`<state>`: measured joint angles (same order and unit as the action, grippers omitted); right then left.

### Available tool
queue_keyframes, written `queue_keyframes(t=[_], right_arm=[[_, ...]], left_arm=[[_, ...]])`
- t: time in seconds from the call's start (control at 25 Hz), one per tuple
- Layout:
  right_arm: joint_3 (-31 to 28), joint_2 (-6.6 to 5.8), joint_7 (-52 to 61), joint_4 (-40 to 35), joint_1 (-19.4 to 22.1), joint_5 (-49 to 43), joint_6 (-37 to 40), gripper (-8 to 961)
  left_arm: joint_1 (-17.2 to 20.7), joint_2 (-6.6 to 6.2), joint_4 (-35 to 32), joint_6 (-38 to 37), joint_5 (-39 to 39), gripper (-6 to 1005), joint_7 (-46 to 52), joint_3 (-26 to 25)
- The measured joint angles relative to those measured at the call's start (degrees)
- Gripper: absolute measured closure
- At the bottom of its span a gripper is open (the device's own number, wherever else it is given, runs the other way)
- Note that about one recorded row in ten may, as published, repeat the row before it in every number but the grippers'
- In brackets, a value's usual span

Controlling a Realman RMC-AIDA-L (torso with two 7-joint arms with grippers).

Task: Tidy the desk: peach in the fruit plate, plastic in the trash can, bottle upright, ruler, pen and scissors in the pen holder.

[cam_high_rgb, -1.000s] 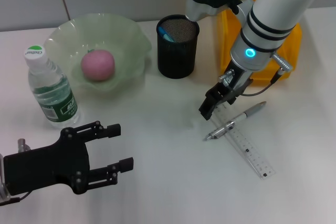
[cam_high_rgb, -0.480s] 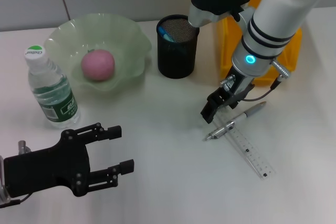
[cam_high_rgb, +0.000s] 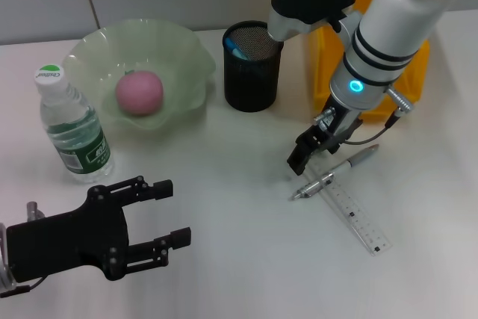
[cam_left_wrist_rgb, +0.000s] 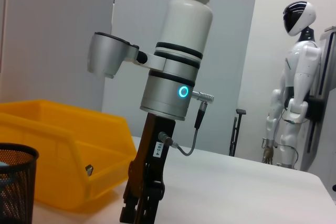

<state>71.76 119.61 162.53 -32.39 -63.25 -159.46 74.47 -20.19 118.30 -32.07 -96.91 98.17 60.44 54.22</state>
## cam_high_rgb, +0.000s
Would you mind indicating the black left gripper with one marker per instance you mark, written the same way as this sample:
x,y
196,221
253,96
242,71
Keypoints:
x,y
71,244

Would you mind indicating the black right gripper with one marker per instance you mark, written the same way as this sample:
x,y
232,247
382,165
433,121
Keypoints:
x,y
332,128

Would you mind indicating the silver pen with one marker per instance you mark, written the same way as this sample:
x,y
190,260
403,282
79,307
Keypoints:
x,y
351,164

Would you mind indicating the transparent plastic ruler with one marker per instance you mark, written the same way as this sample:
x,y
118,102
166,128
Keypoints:
x,y
354,210

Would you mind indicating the clear green-label water bottle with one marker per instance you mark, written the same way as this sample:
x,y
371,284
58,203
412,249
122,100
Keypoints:
x,y
71,128

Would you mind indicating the pink toy peach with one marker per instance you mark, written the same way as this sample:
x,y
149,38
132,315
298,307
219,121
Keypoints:
x,y
140,93

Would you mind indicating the blue scissors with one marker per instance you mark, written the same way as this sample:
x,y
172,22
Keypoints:
x,y
235,50

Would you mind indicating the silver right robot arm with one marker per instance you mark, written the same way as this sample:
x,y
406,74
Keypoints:
x,y
388,27

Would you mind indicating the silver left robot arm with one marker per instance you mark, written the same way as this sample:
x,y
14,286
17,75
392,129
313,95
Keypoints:
x,y
2,251

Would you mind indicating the black mesh pen holder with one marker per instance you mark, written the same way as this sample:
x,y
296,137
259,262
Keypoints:
x,y
250,83

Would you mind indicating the green wavy glass fruit plate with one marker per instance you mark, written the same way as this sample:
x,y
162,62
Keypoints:
x,y
175,54

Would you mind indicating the yellow plastic bin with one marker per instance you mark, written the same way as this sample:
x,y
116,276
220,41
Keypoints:
x,y
321,65

